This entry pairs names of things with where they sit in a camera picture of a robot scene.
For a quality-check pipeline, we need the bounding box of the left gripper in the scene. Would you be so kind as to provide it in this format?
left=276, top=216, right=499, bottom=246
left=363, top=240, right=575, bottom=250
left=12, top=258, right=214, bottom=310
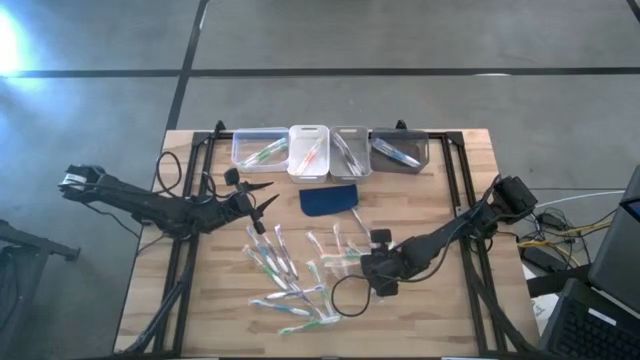
left=204, top=169, right=280, bottom=236

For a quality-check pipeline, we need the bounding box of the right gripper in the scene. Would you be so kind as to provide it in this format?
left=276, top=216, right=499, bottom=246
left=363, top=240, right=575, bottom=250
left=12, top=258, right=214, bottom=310
left=359, top=228, right=409, bottom=299

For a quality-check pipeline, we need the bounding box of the clear plastic bin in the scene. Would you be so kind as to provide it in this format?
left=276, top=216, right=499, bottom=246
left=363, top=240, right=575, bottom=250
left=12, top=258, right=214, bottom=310
left=230, top=127, right=291, bottom=174

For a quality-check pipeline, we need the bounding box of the dark blue cloth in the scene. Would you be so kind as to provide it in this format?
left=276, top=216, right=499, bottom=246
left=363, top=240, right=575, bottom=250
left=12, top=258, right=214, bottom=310
left=298, top=183, right=360, bottom=218

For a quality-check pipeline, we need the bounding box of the white plastic bin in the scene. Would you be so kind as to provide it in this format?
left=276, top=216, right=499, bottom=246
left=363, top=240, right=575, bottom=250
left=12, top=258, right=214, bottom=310
left=287, top=124, right=331, bottom=184

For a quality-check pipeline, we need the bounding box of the dark grey plastic bin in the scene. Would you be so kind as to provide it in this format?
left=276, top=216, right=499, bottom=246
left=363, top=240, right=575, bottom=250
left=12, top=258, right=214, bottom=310
left=368, top=126, right=431, bottom=175

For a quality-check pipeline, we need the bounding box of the light grey plastic bin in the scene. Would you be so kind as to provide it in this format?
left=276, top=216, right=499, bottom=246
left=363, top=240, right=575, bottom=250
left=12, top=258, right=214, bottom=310
left=328, top=124, right=372, bottom=184

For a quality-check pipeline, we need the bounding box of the black power brick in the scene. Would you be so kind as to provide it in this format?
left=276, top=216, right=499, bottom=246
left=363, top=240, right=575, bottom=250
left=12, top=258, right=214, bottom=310
left=521, top=246, right=569, bottom=274

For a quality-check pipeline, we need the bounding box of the white paper sheet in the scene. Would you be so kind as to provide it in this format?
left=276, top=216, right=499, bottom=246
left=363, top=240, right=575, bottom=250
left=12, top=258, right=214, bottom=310
left=529, top=293, right=559, bottom=326

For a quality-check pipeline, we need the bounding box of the small black power adapter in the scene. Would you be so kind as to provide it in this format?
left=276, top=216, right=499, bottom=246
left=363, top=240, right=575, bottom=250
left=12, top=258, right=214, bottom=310
left=538, top=212, right=567, bottom=232

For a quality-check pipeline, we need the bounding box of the black laptop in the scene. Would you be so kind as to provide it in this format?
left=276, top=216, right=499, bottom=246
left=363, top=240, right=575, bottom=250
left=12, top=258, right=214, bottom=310
left=537, top=164, right=640, bottom=360

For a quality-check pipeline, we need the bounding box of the black floor stand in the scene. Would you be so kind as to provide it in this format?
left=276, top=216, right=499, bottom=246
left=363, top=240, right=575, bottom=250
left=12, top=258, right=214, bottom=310
left=0, top=218, right=82, bottom=360

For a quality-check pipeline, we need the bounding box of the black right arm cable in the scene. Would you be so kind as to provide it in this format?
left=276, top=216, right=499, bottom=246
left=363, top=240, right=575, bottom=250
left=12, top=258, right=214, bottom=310
left=329, top=272, right=375, bottom=319

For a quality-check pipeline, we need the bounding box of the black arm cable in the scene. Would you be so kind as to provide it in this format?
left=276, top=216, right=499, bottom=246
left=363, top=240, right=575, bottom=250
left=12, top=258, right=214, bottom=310
left=155, top=150, right=236, bottom=201
left=329, top=272, right=375, bottom=319

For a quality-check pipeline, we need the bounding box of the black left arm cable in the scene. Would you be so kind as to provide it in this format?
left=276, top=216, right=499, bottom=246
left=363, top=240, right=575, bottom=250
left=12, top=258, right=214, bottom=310
left=155, top=150, right=236, bottom=201

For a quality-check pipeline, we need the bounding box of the black strap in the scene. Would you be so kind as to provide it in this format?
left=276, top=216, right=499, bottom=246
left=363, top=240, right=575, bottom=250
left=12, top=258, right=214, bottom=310
left=526, top=263, right=594, bottom=300

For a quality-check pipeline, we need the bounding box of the yellow cable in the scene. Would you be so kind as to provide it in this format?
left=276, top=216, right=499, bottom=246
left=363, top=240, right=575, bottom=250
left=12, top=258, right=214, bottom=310
left=517, top=219, right=616, bottom=251

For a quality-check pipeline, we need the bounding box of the white cable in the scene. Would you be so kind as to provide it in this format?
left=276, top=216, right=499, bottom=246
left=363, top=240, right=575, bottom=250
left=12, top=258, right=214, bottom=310
left=537, top=188, right=627, bottom=210

